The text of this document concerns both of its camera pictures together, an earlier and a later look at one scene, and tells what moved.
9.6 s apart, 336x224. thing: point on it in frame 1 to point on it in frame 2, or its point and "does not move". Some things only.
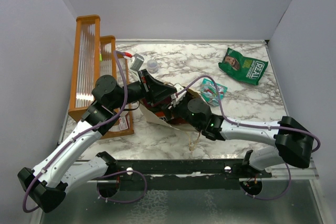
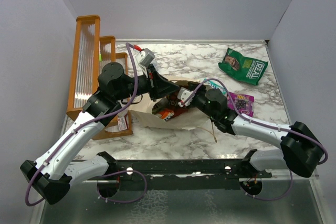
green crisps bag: [246, 69] does not move
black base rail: [213, 174] does not move
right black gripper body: [181, 109] to [200, 100]
